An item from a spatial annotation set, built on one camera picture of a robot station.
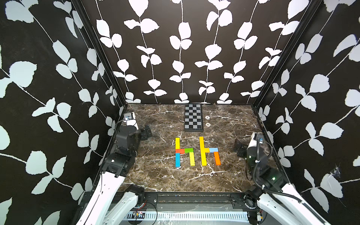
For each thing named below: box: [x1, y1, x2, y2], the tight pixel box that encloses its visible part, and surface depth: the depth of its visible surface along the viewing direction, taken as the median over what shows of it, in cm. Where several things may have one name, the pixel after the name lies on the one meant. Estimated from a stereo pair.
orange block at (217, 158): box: [213, 151, 222, 166], surface depth 92 cm
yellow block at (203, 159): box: [200, 151, 207, 166], surface depth 92 cm
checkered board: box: [184, 103, 204, 133], surface depth 110 cm
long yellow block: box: [199, 136, 205, 149], surface depth 97 cm
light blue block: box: [209, 147, 219, 154], surface depth 95 cm
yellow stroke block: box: [174, 137, 181, 150], surface depth 97 cm
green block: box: [184, 147, 194, 154], surface depth 95 cm
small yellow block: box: [188, 151, 196, 167], surface depth 90 cm
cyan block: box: [175, 152, 181, 168], surface depth 90 cm
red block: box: [175, 148, 186, 154], surface depth 95 cm
